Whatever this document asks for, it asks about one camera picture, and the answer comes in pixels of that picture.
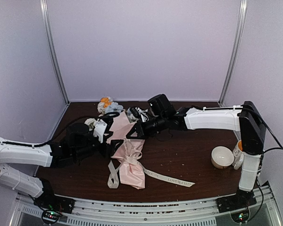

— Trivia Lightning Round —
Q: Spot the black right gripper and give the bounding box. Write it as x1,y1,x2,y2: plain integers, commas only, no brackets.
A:
126,114,168,139

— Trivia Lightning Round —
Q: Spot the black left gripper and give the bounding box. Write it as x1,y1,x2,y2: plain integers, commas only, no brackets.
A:
73,135,124,161

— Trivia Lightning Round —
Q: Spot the pink wrapping paper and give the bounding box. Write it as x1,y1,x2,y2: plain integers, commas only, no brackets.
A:
108,112,145,189

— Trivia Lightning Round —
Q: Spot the beige printed ribbon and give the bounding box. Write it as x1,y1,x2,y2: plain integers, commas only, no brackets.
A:
107,139,194,189

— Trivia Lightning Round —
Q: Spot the fake flower bouquet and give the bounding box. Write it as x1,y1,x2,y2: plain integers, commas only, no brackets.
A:
97,97,138,131

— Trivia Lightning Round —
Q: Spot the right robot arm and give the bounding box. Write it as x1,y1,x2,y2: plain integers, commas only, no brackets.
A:
126,94,267,208

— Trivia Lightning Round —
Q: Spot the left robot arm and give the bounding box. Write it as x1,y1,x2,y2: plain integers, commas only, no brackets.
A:
0,121,113,209

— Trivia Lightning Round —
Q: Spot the white round bowl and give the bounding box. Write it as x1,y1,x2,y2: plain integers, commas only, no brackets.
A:
211,146,234,169

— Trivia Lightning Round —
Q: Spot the floral mug orange inside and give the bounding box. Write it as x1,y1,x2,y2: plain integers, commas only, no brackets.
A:
232,140,244,170

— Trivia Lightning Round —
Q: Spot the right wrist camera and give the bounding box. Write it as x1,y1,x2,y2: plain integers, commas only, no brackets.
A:
129,106,149,122

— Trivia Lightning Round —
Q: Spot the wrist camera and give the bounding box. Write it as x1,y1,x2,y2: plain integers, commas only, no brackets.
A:
129,106,149,122
93,117,114,144

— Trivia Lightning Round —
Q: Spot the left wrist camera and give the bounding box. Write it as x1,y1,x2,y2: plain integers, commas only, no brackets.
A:
93,117,114,144

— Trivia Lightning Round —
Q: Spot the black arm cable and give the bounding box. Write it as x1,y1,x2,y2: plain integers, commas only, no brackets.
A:
0,112,120,149

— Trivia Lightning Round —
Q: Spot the aluminium front rail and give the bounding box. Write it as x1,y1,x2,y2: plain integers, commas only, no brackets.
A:
14,185,280,226

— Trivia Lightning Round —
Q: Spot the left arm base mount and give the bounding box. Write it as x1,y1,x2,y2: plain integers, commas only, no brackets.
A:
30,194,75,225

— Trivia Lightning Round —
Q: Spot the left aluminium corner post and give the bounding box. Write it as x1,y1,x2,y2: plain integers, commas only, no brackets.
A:
40,0,70,105

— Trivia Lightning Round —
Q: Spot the aluminium corner post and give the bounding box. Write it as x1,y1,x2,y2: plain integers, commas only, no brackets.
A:
218,0,248,106
40,0,70,105

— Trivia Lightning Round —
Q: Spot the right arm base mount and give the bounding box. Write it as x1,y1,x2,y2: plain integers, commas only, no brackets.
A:
216,194,257,224

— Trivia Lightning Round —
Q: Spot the right aluminium corner post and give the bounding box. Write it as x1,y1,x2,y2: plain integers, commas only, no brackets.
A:
218,0,248,106

